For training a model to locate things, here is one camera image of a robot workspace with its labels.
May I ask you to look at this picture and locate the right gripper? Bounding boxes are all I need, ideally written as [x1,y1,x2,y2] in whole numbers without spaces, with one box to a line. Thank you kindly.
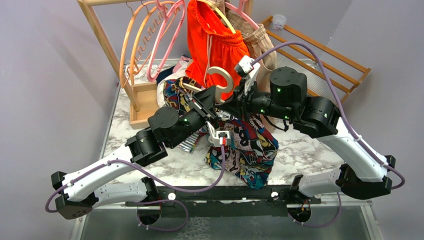
[219,77,296,123]

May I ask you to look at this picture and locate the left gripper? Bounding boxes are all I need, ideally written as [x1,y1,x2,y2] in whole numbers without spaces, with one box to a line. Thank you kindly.
[168,85,220,149]

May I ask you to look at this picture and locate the cream hanger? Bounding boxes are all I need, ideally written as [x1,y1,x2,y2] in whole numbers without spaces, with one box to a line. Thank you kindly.
[181,66,235,106]

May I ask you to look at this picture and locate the comic print shorts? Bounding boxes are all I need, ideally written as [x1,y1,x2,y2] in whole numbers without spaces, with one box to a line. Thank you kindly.
[162,76,280,190]

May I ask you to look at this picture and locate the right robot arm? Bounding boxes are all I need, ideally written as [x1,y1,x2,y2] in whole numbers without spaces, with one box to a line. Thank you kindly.
[218,66,396,204]

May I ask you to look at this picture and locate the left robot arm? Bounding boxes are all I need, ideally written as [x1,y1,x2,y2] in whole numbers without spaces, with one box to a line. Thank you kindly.
[48,87,218,220]

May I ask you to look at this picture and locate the orange shorts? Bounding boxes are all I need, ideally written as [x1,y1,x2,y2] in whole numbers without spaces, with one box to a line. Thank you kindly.
[185,0,250,88]

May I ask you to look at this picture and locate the beige shorts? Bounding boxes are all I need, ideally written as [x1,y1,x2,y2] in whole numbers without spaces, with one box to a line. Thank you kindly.
[216,0,278,94]

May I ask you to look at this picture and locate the yellow hanger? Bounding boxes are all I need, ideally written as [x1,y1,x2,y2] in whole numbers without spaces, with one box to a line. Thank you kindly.
[199,0,236,34]

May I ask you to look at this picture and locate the pink hanger right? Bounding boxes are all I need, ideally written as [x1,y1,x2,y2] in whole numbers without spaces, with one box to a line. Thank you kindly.
[224,0,259,30]

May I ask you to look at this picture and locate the orange hanger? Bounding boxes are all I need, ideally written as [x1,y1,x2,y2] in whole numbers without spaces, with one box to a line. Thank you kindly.
[119,0,181,89]

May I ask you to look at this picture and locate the pink white navy garment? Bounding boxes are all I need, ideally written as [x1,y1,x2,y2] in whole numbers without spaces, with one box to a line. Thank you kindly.
[156,55,193,107]

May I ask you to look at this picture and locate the pack of coloured markers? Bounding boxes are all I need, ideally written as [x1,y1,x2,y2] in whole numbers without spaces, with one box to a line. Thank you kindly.
[177,133,201,153]

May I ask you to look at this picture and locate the wooden clothes rack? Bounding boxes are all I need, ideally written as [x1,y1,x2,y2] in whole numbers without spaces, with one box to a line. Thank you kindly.
[76,0,254,130]

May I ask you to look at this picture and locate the wooden slatted shelf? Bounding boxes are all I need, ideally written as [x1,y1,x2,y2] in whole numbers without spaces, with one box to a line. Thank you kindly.
[260,15,372,104]

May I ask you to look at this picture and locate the clear plastic cup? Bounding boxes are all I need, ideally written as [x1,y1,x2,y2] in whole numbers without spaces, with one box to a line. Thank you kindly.
[270,14,287,31]

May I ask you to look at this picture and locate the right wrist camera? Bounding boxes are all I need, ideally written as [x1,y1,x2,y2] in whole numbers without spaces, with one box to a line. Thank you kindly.
[234,55,261,96]

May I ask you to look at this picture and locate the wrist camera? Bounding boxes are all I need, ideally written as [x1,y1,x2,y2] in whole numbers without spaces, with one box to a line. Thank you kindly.
[206,121,232,148]
[234,55,261,96]

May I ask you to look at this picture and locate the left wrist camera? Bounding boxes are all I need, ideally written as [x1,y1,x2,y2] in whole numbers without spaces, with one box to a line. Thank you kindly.
[206,121,232,148]

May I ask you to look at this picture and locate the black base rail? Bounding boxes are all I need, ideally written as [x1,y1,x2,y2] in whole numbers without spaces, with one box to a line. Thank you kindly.
[124,185,321,218]

